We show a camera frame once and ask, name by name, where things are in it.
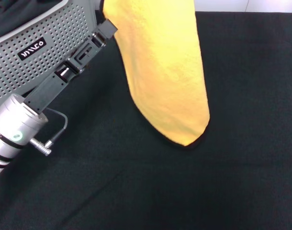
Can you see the yellow grey towel black edge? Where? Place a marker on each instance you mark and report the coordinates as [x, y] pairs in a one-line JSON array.
[[165, 72]]

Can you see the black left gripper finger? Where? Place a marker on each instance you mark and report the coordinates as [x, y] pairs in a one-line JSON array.
[[107, 27], [99, 40]]

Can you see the dark cloth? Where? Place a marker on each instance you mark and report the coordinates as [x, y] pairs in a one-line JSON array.
[[16, 16]]

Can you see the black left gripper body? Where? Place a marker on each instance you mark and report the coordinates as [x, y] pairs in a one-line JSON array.
[[50, 88]]

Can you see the grey perforated plastic storage box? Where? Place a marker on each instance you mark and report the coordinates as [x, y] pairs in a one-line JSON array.
[[21, 79]]

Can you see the black tablecloth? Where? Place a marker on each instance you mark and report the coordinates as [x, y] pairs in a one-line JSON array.
[[160, 191]]

